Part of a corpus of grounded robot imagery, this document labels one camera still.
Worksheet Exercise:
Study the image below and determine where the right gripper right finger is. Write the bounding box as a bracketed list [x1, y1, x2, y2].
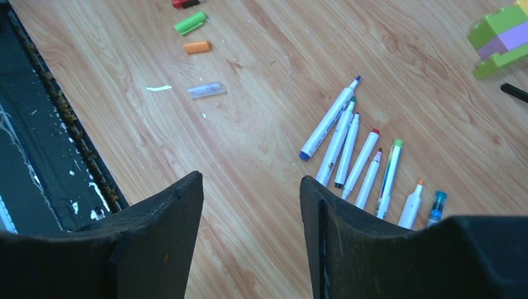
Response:
[299, 176, 527, 298]

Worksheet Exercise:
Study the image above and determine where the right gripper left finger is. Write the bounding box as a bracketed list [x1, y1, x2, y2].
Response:
[1, 171, 204, 298]

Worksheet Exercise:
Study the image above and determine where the green capped white pen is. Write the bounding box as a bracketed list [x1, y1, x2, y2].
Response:
[376, 139, 403, 219]

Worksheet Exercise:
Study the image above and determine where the black capped pen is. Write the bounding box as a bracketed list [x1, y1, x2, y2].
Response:
[334, 113, 360, 189]

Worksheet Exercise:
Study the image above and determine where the orange capped pen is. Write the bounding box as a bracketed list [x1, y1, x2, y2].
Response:
[398, 178, 425, 229]

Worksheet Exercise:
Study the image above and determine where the grey pen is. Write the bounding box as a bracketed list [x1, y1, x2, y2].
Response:
[426, 191, 447, 228]

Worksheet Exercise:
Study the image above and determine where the red capped short pen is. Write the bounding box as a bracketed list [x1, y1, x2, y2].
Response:
[341, 128, 380, 200]

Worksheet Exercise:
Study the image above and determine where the white pen body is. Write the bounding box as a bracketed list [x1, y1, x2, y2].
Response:
[299, 76, 361, 161]

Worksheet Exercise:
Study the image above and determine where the clear pen cap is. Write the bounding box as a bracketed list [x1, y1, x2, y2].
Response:
[187, 82, 226, 100]

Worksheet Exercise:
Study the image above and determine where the orange pen cap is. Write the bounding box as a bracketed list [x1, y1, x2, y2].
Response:
[183, 40, 212, 55]

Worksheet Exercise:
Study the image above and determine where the light green pen cap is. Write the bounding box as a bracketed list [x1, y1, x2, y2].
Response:
[173, 11, 207, 36]

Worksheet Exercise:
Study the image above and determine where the black pen cap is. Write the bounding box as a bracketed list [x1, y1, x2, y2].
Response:
[181, 0, 201, 9]

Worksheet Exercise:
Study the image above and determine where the red pen cap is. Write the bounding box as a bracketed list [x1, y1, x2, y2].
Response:
[171, 0, 186, 9]

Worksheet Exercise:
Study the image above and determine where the colourful block stack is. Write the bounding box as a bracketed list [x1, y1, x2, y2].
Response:
[467, 1, 527, 80]

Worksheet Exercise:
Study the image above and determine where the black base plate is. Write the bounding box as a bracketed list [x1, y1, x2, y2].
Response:
[1, 1, 128, 235]

